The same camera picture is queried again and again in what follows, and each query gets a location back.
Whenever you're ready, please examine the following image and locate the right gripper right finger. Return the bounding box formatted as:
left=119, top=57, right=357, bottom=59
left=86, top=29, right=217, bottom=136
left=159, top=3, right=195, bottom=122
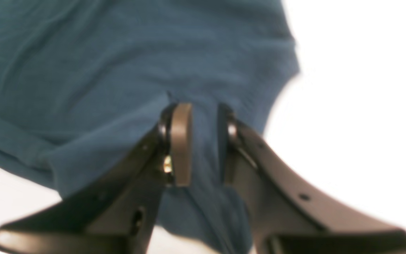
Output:
left=217, top=103, right=406, bottom=254

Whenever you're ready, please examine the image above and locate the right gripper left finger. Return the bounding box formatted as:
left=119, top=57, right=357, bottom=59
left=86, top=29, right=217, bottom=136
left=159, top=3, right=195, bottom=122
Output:
left=0, top=103, right=192, bottom=254

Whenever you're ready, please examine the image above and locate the dark blue T-shirt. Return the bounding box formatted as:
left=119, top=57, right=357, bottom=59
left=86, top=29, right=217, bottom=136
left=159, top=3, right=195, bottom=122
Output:
left=0, top=0, right=299, bottom=254

